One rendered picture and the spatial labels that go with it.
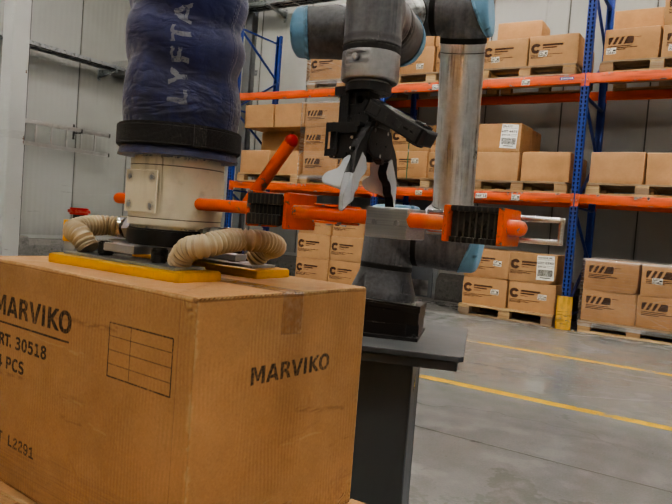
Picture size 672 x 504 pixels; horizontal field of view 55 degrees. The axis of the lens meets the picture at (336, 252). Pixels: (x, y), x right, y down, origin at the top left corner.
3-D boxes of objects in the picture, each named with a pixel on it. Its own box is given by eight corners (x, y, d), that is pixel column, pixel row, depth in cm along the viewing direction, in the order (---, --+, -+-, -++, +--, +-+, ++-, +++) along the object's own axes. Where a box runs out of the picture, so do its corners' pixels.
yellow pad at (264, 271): (130, 261, 135) (132, 237, 134) (167, 261, 143) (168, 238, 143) (256, 281, 116) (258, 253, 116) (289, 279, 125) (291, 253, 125)
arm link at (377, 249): (369, 260, 198) (377, 204, 197) (423, 268, 192) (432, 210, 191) (353, 260, 183) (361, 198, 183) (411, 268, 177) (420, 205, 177)
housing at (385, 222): (362, 235, 95) (365, 205, 95) (384, 236, 101) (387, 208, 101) (404, 239, 91) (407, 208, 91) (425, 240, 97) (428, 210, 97)
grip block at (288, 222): (241, 225, 106) (244, 189, 106) (278, 227, 114) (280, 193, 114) (282, 229, 101) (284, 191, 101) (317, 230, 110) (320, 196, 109)
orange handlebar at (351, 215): (73, 203, 133) (74, 185, 133) (182, 210, 158) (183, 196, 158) (518, 242, 83) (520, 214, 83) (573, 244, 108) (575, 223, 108)
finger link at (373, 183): (372, 204, 111) (359, 157, 106) (403, 206, 108) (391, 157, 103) (364, 214, 109) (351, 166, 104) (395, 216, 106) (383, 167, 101)
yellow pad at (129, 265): (47, 262, 119) (48, 235, 119) (93, 262, 127) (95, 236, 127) (177, 285, 100) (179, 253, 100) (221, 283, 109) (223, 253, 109)
